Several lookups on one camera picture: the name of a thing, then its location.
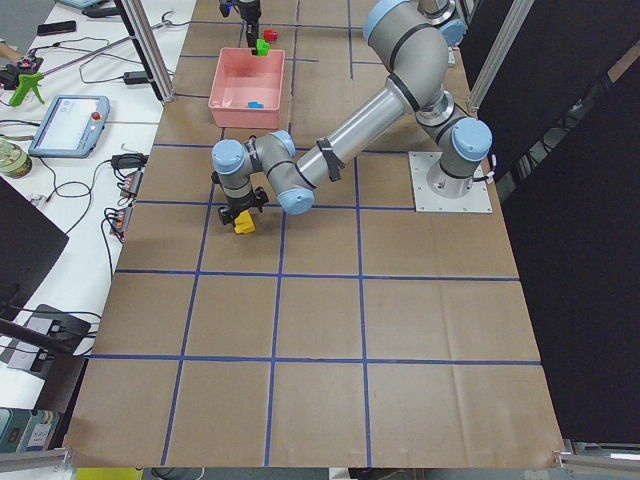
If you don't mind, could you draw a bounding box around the black phone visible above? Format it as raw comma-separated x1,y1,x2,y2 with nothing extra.
36,20,77,36

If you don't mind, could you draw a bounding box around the green handled reacher grabber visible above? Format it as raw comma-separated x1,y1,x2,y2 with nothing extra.
8,9,190,108

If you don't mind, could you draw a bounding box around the black power adapter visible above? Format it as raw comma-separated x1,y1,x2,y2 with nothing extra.
122,71,149,85

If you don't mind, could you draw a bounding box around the blue teach pendant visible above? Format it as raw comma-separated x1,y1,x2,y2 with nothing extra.
28,95,110,158

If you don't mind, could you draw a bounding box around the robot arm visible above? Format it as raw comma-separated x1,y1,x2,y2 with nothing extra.
212,1,493,225
218,1,467,48

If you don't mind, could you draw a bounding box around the glass jar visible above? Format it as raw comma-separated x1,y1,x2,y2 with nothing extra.
0,138,32,178

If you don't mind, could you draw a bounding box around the pink plastic box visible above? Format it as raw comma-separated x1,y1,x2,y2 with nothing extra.
208,47,285,130

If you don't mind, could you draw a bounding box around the red toy block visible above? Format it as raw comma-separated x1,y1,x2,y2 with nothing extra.
263,29,279,42

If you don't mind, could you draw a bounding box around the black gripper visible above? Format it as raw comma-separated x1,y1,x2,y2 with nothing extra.
218,187,269,225
219,0,261,48

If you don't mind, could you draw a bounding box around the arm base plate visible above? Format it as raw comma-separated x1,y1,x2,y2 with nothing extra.
408,151,493,214

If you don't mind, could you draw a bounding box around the aluminium frame post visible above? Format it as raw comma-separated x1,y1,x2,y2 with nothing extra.
114,0,175,104

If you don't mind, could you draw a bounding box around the black monitor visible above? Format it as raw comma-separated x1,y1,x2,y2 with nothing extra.
0,179,68,321

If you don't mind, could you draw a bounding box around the yellow toy block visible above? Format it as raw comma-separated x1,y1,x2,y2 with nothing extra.
234,210,256,235

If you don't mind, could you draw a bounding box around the green toy block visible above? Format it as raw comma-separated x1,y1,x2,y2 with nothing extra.
252,38,270,57

